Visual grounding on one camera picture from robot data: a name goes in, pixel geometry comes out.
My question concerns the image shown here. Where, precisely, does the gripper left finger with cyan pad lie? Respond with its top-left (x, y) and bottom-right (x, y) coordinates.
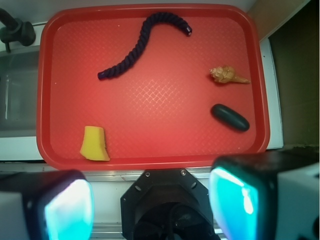
top-left (0, 170), bottom-right (95, 240)

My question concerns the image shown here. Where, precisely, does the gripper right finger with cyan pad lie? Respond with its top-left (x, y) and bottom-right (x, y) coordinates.
top-left (208, 149), bottom-right (320, 240)

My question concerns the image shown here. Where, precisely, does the tan spiral seashell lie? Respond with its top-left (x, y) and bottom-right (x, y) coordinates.
top-left (209, 65), bottom-right (251, 84)

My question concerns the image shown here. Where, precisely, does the yellow sponge piece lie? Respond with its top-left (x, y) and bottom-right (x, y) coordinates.
top-left (79, 125), bottom-right (110, 162)

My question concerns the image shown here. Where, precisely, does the black oval stone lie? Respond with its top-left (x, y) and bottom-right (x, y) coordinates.
top-left (210, 103), bottom-right (250, 132)

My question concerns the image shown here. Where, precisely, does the red plastic tray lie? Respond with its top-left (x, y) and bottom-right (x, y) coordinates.
top-left (36, 4), bottom-right (270, 171)

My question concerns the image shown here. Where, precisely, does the stainless steel sink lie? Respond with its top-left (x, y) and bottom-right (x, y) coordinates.
top-left (0, 46), bottom-right (40, 138)

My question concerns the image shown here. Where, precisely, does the black octagonal mount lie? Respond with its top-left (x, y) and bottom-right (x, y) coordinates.
top-left (120, 168), bottom-right (220, 240)

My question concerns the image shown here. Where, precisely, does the dark purple twisted rope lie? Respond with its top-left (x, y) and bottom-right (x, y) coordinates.
top-left (97, 12), bottom-right (193, 81)

